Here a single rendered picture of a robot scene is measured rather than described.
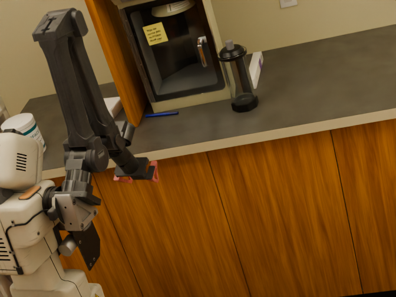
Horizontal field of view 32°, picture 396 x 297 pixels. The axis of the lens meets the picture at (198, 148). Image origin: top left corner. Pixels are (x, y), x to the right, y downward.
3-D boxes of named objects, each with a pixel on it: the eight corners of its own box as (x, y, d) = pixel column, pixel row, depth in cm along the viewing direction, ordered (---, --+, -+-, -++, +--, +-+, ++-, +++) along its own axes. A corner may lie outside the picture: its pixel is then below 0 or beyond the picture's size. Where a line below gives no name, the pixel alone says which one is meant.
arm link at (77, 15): (38, 19, 185) (72, 15, 180) (49, 11, 189) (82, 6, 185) (91, 154, 205) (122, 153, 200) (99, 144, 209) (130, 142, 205)
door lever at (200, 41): (210, 60, 260) (203, 62, 260) (203, 38, 255) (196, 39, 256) (208, 66, 255) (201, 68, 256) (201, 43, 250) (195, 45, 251)
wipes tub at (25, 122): (21, 147, 282) (7, 115, 275) (50, 141, 279) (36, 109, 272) (10, 164, 271) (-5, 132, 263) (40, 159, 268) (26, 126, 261)
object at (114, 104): (92, 107, 297) (89, 99, 295) (125, 104, 290) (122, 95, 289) (81, 121, 287) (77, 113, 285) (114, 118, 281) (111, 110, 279)
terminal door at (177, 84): (151, 102, 273) (119, 7, 253) (226, 88, 266) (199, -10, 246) (151, 103, 272) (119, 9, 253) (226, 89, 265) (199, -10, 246)
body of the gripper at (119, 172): (122, 160, 221) (111, 148, 215) (149, 159, 216) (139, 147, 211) (117, 178, 218) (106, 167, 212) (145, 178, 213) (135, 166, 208)
